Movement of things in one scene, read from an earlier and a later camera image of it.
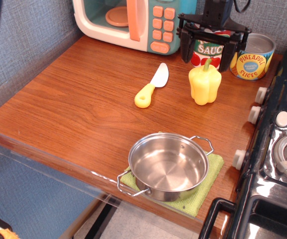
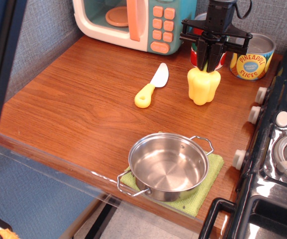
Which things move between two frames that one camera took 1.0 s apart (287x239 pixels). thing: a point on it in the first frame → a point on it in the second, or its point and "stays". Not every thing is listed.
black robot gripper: (215, 24) → (216, 34)
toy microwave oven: (153, 26) stays
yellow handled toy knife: (143, 98) stays
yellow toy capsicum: (204, 80) stays
